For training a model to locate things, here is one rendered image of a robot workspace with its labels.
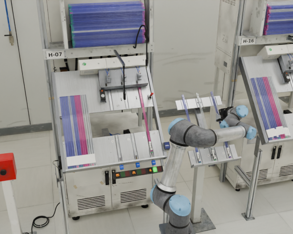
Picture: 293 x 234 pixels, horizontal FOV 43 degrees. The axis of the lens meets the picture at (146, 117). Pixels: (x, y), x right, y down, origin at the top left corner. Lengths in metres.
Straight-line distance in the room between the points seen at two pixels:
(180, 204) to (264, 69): 1.46
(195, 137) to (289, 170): 1.80
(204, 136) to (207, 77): 2.78
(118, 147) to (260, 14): 1.45
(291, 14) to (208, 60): 1.72
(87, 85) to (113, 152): 0.52
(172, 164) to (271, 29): 1.46
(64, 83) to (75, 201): 0.94
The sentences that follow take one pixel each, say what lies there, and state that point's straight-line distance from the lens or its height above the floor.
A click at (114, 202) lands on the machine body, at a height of 0.14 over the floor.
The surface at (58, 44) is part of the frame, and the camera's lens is 2.68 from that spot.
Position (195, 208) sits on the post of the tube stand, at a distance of 2.98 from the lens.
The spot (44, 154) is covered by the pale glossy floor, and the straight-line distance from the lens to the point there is 4.03.
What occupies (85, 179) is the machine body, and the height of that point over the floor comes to 0.41.
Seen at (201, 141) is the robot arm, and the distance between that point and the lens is 1.93.
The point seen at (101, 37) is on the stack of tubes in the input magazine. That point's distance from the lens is 2.57.
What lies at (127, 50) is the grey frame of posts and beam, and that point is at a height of 1.34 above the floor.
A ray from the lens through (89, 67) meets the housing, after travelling 2.61.
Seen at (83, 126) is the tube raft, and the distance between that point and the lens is 2.51.
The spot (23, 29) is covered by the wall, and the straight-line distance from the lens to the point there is 4.09.
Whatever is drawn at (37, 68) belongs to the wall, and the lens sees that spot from 4.20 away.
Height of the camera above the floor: 2.09
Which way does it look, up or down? 27 degrees down
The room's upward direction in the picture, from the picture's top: straight up
